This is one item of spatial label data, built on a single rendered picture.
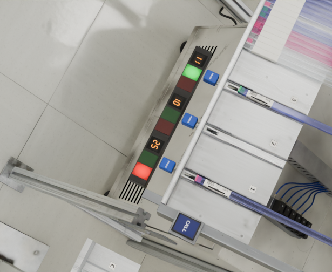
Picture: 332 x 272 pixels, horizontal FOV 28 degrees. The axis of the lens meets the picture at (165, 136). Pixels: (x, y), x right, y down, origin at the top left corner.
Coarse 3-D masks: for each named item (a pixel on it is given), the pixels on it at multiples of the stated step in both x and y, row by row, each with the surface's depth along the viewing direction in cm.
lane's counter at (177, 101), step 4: (172, 96) 150; (176, 96) 150; (180, 96) 150; (172, 100) 150; (176, 100) 150; (180, 100) 150; (184, 100) 150; (168, 104) 150; (172, 104) 150; (176, 104) 150; (180, 104) 150; (180, 108) 149
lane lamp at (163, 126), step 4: (160, 120) 149; (164, 120) 149; (160, 124) 148; (164, 124) 148; (168, 124) 148; (172, 124) 148; (156, 128) 148; (160, 128) 148; (164, 128) 148; (168, 128) 148; (172, 128) 148; (164, 132) 148; (168, 132) 148
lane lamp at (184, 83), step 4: (184, 76) 151; (180, 80) 151; (184, 80) 151; (188, 80) 151; (192, 80) 151; (180, 84) 151; (184, 84) 151; (188, 84) 151; (192, 84) 151; (184, 88) 150; (188, 88) 150; (192, 88) 150
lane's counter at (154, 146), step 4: (152, 136) 148; (152, 140) 148; (156, 140) 148; (160, 140) 148; (148, 144) 147; (152, 144) 147; (156, 144) 147; (160, 144) 147; (148, 148) 147; (152, 148) 147; (156, 148) 147; (160, 148) 147; (156, 152) 147
